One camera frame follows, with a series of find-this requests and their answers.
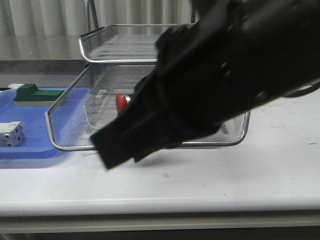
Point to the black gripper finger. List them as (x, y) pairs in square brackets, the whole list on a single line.
[(147, 121)]

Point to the white circuit breaker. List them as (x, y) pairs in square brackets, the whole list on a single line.
[(11, 134)]

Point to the mesh tray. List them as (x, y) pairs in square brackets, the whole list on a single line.
[(119, 78), (122, 43), (100, 109)]

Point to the grey stone counter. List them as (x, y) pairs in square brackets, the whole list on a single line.
[(52, 61)]

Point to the green terminal block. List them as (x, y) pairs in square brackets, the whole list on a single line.
[(29, 95)]

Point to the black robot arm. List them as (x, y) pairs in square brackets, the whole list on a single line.
[(289, 55)]

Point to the blue plastic tray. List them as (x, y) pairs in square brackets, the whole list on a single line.
[(27, 130)]

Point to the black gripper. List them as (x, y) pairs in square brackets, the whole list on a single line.
[(218, 76)]

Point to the red emergency stop button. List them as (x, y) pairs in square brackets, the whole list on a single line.
[(121, 101)]

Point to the grey metal rack frame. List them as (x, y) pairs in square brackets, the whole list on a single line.
[(138, 12)]

